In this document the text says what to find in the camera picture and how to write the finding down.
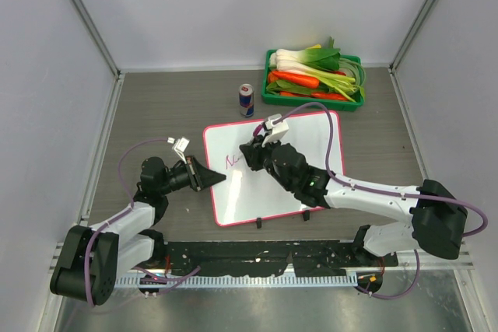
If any left aluminium frame post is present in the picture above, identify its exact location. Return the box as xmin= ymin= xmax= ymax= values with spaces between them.
xmin=69 ymin=0 xmax=121 ymax=78

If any right aluminium frame post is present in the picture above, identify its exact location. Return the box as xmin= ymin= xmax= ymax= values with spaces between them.
xmin=389 ymin=0 xmax=439 ymax=73

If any green onion bunch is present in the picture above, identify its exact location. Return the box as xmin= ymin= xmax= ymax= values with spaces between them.
xmin=300 ymin=58 xmax=366 ymax=102

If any red bull can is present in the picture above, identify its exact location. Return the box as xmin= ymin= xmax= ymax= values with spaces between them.
xmin=238 ymin=84 xmax=254 ymax=117

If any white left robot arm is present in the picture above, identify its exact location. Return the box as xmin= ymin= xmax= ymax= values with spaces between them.
xmin=49 ymin=156 xmax=226 ymax=306

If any purple capped marker pen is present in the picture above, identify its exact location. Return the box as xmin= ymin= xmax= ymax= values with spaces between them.
xmin=253 ymin=124 xmax=263 ymax=138

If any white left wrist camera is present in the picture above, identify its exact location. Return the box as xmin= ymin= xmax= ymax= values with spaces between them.
xmin=167 ymin=137 xmax=190 ymax=163

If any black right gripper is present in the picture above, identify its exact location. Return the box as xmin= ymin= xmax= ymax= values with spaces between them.
xmin=241 ymin=132 xmax=295 ymax=191

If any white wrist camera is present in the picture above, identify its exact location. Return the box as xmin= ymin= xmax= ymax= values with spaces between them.
xmin=261 ymin=114 xmax=289 ymax=148
xmin=167 ymin=137 xmax=190 ymax=163

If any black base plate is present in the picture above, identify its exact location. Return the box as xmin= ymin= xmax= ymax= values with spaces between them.
xmin=121 ymin=239 xmax=400 ymax=278

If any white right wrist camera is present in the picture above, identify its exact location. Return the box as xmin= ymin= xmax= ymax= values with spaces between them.
xmin=261 ymin=114 xmax=289 ymax=148

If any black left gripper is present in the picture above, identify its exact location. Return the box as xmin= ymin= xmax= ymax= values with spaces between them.
xmin=159 ymin=155 xmax=225 ymax=195

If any aluminium frame post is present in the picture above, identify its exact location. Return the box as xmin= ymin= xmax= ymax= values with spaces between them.
xmin=389 ymin=0 xmax=439 ymax=73
xmin=69 ymin=0 xmax=121 ymax=78

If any orange carrot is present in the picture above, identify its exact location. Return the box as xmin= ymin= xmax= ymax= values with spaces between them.
xmin=268 ymin=71 xmax=320 ymax=89

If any pink framed whiteboard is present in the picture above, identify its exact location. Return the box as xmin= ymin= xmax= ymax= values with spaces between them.
xmin=203 ymin=111 xmax=329 ymax=227

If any bok choy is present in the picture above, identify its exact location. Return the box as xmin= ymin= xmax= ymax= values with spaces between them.
xmin=268 ymin=37 xmax=341 ymax=72

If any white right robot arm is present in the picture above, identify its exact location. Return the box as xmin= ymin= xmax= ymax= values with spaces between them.
xmin=239 ymin=135 xmax=468 ymax=266

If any white slotted cable duct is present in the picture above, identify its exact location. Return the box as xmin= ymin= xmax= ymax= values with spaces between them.
xmin=116 ymin=274 xmax=359 ymax=288

